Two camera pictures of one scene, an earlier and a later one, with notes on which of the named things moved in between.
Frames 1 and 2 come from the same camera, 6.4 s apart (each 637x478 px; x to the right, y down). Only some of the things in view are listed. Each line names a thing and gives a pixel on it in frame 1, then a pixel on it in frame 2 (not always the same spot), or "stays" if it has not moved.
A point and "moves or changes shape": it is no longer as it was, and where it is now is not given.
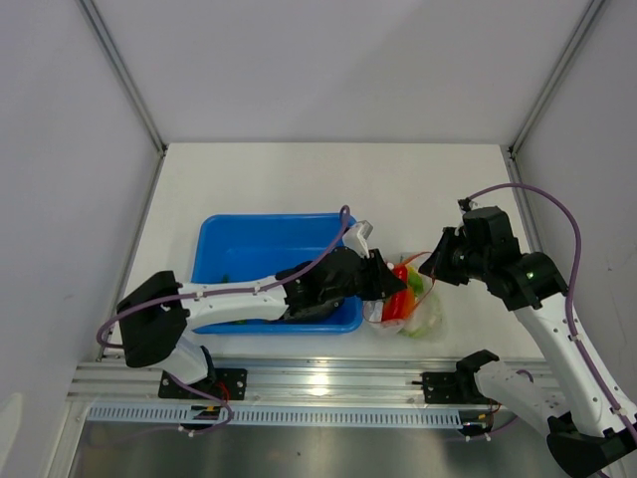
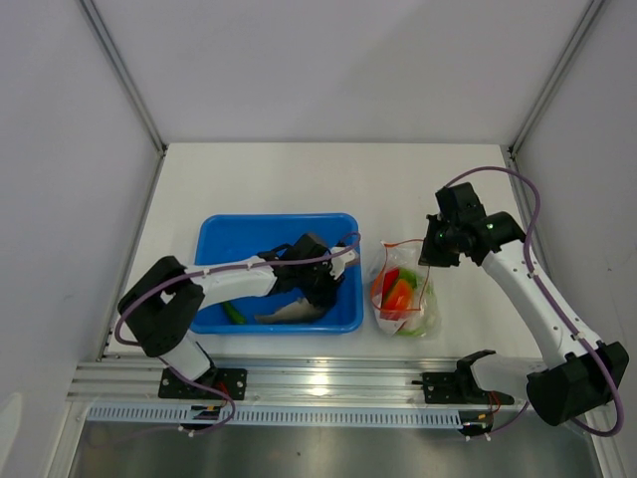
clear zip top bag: x=414 y=311 moves or changes shape
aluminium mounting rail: x=315 y=379 stays
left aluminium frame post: x=131 y=83 stays
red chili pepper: x=401 y=272 moves or changes shape
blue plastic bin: x=242 y=248 stays
